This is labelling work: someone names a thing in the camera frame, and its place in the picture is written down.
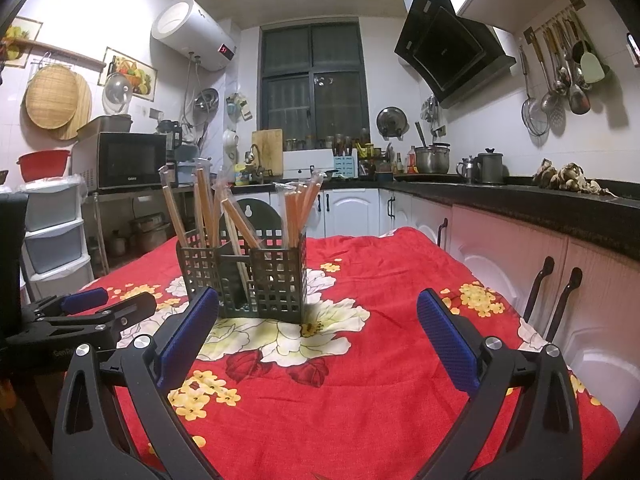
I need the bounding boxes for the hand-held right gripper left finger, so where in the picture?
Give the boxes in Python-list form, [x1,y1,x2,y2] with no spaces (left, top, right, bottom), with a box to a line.
[51,286,222,480]

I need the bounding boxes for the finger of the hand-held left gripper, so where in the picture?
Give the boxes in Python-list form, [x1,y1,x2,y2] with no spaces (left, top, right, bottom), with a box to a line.
[21,287,110,322]
[29,292,159,356]

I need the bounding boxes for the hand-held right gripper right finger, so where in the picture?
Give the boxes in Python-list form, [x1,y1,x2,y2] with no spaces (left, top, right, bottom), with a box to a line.
[416,287,585,480]

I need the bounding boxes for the dark green perforated utensil holder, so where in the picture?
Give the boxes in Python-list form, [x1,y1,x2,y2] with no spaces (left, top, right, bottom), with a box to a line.
[176,197,308,322]

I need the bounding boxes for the set of chopsticks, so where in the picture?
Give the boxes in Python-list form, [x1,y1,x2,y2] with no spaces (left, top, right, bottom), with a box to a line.
[159,157,325,281]

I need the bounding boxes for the white plastic drawer tower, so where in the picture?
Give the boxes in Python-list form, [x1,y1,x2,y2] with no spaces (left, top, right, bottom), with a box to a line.
[0,175,96,301]

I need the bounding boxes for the steel cooking pot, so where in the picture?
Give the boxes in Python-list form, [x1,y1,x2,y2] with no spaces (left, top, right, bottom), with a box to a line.
[131,215,171,253]

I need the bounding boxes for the red floral blanket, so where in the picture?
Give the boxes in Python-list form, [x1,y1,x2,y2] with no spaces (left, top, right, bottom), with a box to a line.
[75,226,626,480]

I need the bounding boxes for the red plastic basin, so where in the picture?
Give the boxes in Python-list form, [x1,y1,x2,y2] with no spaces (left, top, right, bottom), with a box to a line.
[16,149,72,182]

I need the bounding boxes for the metal shelf rack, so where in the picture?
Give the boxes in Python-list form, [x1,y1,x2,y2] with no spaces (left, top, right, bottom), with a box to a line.
[80,185,201,276]

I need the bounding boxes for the pale pink base cabinets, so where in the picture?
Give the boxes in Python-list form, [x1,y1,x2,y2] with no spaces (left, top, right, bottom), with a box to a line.
[450,205,640,431]

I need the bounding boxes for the black microwave oven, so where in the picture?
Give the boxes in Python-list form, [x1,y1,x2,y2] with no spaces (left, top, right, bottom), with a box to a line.
[71,131,168,193]

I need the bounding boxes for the grey lidded metal box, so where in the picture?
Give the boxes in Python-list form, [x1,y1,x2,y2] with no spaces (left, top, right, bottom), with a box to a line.
[76,115,133,141]

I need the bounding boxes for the round woven bamboo tray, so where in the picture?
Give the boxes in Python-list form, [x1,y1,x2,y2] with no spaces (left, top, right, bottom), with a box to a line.
[25,65,80,130]

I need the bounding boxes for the round wooden board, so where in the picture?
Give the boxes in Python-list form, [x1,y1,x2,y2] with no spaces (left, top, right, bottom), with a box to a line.
[50,72,93,141]

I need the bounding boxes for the white base cabinets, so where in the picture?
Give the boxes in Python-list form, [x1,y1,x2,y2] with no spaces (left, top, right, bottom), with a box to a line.
[232,187,451,251]

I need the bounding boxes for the small metal teapot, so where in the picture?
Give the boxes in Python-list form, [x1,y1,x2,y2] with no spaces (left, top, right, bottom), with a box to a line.
[456,156,478,184]

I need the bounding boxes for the glass blender jug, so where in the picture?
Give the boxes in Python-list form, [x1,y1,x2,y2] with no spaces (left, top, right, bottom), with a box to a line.
[157,119,183,151]

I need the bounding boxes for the black stone countertop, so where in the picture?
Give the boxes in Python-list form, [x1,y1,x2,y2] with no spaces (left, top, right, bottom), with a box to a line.
[232,172,640,261]

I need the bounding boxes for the steel stock pot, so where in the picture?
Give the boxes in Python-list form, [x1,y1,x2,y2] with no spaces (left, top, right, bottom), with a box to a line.
[414,142,452,175]

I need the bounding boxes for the glass pot lid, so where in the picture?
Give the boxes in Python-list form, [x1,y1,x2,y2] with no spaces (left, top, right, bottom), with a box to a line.
[102,72,135,117]

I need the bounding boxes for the metal sink faucet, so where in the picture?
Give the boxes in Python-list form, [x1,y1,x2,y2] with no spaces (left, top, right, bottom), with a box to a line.
[245,144,266,183]

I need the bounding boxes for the wooden cutting board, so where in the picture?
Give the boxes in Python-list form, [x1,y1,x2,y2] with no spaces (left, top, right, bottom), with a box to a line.
[251,129,284,176]

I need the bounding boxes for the pile of ginger roots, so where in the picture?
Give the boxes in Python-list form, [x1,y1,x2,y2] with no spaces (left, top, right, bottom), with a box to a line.
[531,159,618,197]

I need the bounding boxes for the blue white knife block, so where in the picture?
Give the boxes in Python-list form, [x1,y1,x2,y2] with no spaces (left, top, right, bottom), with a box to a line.
[332,140,358,178]

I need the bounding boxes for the white rectangular box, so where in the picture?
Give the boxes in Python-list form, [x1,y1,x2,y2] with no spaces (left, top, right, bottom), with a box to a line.
[282,149,336,178]

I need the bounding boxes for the metal colander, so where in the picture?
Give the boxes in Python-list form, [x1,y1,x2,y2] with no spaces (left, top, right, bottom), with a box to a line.
[192,87,221,113]

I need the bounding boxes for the dark metal pot lid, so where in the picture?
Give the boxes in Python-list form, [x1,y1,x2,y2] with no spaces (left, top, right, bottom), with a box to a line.
[376,106,410,140]

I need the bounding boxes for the row of glass jars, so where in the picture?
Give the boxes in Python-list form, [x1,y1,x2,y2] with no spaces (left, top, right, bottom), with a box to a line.
[285,135,371,151]

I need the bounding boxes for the mesh strainer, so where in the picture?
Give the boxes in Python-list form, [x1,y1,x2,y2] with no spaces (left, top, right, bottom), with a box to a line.
[517,45,550,136]

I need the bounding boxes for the slotted metal spoon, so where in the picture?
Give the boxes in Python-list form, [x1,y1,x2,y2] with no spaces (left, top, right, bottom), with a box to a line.
[547,30,569,135]

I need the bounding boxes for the large metal ladle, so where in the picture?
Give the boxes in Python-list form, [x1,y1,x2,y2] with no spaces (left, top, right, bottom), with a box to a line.
[560,15,592,116]

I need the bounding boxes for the dark framed window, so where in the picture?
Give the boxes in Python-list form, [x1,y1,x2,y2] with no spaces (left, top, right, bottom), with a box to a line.
[258,20,371,147]

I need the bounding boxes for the white water heater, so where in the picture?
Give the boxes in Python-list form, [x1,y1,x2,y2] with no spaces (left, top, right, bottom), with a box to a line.
[151,0,237,72]

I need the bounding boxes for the small metal ladle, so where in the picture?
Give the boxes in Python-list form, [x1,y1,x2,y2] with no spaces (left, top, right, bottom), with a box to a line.
[555,20,572,96]

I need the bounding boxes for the black range hood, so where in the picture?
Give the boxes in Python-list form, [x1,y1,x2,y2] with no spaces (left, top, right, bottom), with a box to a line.
[393,0,517,108]

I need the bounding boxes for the pale green spatula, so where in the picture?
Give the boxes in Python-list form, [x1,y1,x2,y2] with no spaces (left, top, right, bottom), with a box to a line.
[575,10,609,85]

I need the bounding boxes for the black ladle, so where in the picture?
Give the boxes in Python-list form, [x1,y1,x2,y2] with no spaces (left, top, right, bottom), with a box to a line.
[567,7,594,61]

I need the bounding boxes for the wooden wall shelf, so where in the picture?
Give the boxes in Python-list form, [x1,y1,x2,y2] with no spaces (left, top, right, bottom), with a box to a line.
[0,35,107,68]

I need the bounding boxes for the fruit wall poster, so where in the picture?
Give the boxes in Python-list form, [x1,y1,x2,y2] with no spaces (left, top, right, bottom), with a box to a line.
[0,16,43,68]
[97,46,158,100]

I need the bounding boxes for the wall hung cleaning tools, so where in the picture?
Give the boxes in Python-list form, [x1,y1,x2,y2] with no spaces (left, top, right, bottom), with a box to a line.
[226,92,253,123]

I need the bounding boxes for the metal utensil rail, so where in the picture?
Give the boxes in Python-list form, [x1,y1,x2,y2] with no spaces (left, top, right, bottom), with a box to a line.
[522,0,586,43]

